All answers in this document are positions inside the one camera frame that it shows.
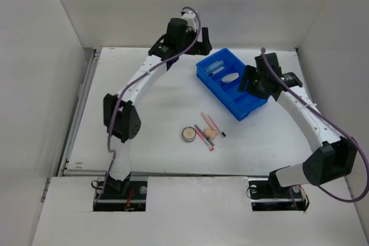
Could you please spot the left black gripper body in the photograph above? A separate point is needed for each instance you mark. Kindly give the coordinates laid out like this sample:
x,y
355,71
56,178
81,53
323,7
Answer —
x,y
189,36

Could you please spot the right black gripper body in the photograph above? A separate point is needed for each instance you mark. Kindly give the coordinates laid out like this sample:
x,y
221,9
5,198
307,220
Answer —
x,y
259,79

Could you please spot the round white powder puff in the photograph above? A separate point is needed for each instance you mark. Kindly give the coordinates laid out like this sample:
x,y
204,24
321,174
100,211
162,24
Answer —
x,y
230,78

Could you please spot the clear plastic bottle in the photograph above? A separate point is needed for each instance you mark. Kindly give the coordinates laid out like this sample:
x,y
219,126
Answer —
x,y
214,66

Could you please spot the small white black-capped bottle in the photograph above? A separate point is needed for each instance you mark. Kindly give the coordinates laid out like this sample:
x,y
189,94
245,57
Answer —
x,y
216,71

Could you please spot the beige makeup sponge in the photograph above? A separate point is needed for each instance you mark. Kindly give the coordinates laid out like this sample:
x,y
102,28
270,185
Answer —
x,y
210,133

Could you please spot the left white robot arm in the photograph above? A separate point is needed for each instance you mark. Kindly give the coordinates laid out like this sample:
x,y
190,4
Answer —
x,y
120,114

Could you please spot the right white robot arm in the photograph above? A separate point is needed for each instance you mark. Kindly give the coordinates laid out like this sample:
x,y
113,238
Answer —
x,y
333,154

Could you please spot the pink thick makeup stick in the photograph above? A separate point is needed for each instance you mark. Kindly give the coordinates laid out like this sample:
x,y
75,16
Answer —
x,y
208,121

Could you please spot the blue plastic organizer bin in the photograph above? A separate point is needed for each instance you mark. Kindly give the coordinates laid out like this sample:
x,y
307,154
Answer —
x,y
240,104

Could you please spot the thin pink mascara brush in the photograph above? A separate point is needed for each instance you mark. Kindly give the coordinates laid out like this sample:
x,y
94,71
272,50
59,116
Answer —
x,y
217,128

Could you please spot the grey pink lip pencil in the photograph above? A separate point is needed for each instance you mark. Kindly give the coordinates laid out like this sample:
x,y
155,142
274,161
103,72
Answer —
x,y
204,138

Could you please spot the round compact powder jar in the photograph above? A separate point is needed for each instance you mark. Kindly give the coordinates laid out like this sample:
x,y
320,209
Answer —
x,y
189,134

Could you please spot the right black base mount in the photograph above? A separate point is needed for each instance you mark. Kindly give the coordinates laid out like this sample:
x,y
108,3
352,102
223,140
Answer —
x,y
264,199

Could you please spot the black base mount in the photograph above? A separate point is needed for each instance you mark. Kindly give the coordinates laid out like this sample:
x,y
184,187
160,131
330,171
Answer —
x,y
128,195
264,199

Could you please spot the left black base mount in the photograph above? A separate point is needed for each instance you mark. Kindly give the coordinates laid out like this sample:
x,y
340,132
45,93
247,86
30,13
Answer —
x,y
128,195

